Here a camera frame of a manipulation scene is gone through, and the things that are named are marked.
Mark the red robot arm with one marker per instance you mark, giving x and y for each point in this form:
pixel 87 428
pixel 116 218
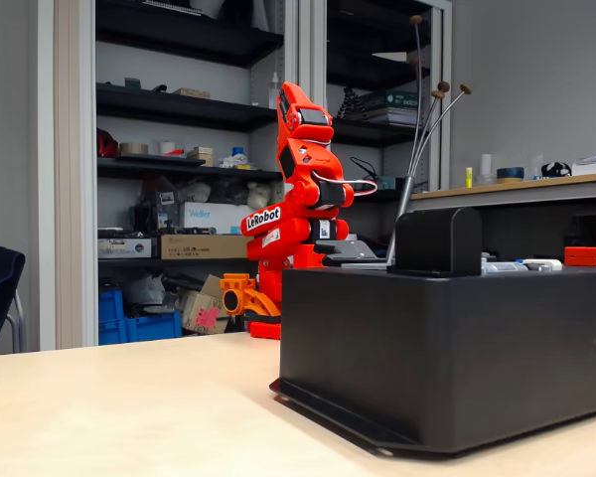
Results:
pixel 295 233

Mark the clear plastic bottle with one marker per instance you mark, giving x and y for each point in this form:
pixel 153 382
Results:
pixel 272 92

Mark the black mini tripod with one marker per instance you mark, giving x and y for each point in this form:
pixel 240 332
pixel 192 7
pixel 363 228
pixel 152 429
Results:
pixel 351 102

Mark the grey metal shelf cabinet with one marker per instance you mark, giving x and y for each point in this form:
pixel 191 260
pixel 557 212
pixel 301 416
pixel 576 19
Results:
pixel 87 149
pixel 305 49

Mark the blue capped jar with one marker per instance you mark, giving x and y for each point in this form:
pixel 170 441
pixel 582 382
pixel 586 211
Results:
pixel 237 151

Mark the white crumpled cloth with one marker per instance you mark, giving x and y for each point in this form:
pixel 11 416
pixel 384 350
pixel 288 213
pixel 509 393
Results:
pixel 236 161

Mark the white plush toy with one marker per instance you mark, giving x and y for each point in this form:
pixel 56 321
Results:
pixel 259 195

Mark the flat small cardboard box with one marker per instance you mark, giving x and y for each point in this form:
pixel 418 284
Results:
pixel 191 93

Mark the metal coat stand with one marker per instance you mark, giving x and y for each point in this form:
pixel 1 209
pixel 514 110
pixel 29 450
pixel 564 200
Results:
pixel 405 199

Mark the white Weller box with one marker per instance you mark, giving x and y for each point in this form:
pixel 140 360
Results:
pixel 213 216

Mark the clear container white roll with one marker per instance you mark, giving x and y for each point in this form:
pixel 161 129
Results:
pixel 168 148

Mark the long brown cardboard box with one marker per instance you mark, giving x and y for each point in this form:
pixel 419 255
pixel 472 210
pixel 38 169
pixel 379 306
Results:
pixel 203 247

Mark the brown tape roll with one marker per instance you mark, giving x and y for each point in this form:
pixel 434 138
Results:
pixel 134 149

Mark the dark small box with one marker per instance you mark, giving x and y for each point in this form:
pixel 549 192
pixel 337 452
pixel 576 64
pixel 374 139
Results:
pixel 132 83

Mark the yellow glue stick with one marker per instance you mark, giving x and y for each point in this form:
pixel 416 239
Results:
pixel 468 178

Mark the black device in bag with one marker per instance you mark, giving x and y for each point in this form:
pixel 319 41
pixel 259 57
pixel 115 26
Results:
pixel 154 208

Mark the red helmet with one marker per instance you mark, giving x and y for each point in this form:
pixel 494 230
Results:
pixel 106 145

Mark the dark tape roll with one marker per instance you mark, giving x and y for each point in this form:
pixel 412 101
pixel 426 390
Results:
pixel 510 175

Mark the white printed box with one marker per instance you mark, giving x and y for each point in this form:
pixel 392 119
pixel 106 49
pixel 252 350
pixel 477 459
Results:
pixel 124 248

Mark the cardboard box pink label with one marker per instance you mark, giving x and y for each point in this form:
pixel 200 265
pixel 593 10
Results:
pixel 203 310

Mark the clear plastic bag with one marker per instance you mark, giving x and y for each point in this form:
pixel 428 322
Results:
pixel 149 293

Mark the black task board box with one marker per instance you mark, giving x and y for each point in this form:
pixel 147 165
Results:
pixel 427 348

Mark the black white object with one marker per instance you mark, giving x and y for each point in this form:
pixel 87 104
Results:
pixel 556 170

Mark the low blue plastic crate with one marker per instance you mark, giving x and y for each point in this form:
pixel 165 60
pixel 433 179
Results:
pixel 151 328

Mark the white probe plug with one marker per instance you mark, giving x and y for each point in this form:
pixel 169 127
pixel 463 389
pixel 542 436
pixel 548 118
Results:
pixel 544 265

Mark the tall blue plastic crate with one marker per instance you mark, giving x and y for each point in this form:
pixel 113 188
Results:
pixel 110 318

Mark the wooden top desk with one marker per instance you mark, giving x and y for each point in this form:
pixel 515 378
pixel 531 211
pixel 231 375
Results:
pixel 576 191

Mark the red display module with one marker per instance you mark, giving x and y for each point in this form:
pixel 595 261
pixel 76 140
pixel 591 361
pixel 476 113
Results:
pixel 583 256

